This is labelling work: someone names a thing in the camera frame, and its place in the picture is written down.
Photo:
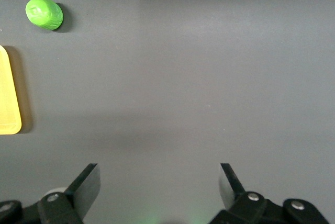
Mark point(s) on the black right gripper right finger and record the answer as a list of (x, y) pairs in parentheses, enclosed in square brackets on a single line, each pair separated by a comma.
[(233, 195)]

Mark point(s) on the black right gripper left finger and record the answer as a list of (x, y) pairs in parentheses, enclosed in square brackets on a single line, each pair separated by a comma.
[(83, 190)]

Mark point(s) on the yellow plastic tray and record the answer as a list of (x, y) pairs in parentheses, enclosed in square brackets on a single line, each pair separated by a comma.
[(8, 90)]

